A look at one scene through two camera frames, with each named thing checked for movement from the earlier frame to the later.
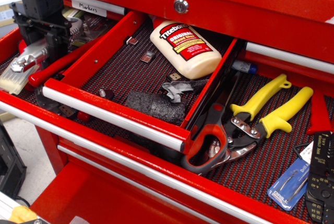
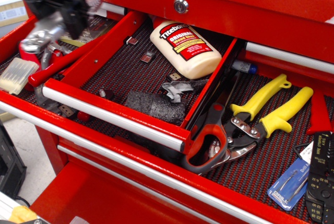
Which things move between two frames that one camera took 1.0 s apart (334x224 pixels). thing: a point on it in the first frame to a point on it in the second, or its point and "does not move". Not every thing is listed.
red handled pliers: (35, 78) to (44, 59)
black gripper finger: (58, 43) to (75, 15)
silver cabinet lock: (181, 6) does not move
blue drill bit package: (291, 186) does not move
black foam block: (159, 104) does not move
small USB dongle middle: (148, 57) does not move
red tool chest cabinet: (182, 98) does not move
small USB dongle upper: (132, 40) does not move
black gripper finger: (31, 32) to (42, 7)
